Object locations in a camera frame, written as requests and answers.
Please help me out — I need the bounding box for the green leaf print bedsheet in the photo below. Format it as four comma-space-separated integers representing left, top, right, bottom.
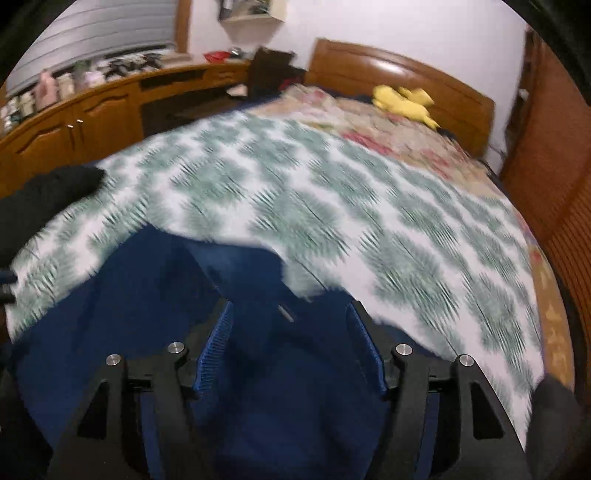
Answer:
9, 111, 546, 450

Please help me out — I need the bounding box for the floral quilt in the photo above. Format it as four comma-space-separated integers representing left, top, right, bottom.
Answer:
252, 84, 505, 200

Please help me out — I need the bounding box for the orange patterned bedsheet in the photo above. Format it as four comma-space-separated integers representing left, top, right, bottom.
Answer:
521, 216, 576, 394

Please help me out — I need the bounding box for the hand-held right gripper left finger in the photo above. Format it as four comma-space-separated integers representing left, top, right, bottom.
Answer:
48, 299, 235, 480

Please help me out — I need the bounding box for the yellow plush toy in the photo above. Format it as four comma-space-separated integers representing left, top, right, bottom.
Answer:
372, 84, 440, 131

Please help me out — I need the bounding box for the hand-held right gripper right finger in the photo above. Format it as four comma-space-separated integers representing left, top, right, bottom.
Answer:
345, 299, 533, 480

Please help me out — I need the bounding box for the black cloth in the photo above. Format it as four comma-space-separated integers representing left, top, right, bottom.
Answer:
0, 165, 105, 269

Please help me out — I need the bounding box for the wooden cabinet counter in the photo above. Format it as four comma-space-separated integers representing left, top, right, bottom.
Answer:
0, 59, 253, 197

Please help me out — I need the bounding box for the dark grey cloth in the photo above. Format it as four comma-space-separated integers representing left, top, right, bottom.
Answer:
525, 376, 583, 480

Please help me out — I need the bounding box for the pink bottle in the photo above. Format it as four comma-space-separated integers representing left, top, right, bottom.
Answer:
36, 69, 57, 110

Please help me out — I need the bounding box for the wooden louvered wardrobe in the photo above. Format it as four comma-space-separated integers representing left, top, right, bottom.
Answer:
500, 27, 591, 298

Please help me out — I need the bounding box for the white wall shelf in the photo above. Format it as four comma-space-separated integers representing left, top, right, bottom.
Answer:
219, 0, 286, 24

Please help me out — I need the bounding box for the wooden bed headboard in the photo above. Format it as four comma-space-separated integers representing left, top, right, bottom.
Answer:
307, 38, 496, 158

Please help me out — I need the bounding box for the dark chair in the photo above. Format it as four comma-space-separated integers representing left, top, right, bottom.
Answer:
248, 46, 297, 99

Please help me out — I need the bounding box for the navy blue suit jacket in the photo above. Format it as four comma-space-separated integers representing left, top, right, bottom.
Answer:
8, 224, 445, 480

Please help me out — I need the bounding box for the grey window blind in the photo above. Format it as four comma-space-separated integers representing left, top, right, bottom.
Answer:
8, 0, 180, 94

